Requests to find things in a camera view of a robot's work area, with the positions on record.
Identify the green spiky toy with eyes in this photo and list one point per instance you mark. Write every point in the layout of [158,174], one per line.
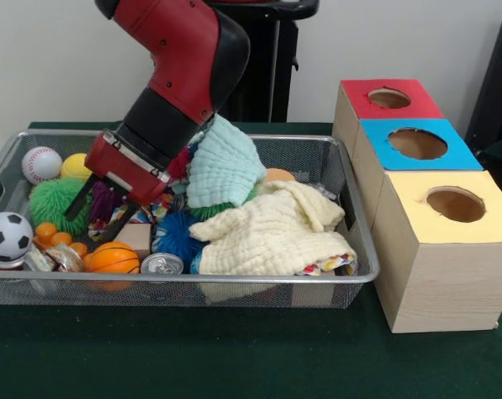
[49,203]

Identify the orange studded toy block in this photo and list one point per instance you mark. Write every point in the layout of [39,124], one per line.
[55,239]

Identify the dark green table cloth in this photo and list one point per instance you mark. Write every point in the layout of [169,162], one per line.
[234,357]

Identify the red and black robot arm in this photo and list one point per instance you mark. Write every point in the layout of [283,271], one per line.
[184,62]

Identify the mint green waffle cloth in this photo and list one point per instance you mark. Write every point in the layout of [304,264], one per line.
[222,170]

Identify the white and black soccer ball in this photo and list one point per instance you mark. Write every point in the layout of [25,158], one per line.
[8,237]

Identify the orange toy basketball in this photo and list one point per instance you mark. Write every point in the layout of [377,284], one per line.
[111,259]

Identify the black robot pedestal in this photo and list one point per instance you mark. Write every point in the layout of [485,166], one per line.
[276,62]

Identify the small wooden cube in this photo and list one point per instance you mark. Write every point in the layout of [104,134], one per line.
[134,240]

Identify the cream yellow waffle cloth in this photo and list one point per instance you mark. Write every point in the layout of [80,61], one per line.
[272,232]

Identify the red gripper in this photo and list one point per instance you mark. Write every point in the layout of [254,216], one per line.
[122,174]

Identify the white baseball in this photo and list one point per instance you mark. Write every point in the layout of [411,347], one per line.
[41,164]

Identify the wooden box with three holes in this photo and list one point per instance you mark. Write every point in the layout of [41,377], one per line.
[442,282]

